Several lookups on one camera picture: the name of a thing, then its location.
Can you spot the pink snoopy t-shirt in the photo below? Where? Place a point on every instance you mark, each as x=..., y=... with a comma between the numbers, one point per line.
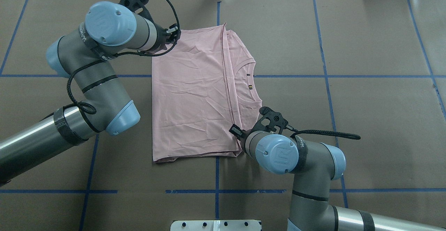
x=199, y=90

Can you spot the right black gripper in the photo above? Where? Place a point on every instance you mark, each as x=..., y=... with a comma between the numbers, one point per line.
x=243, y=136

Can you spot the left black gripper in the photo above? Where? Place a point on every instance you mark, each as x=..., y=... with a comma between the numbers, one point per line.
x=164, y=36

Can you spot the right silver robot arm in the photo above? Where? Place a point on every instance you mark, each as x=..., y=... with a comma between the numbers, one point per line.
x=314, y=166

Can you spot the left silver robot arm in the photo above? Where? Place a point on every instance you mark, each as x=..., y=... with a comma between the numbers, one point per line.
x=99, y=101

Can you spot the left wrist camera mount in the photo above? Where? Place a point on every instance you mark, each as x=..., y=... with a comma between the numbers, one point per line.
x=134, y=4

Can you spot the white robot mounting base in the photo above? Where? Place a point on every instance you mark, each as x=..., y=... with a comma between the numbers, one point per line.
x=216, y=225

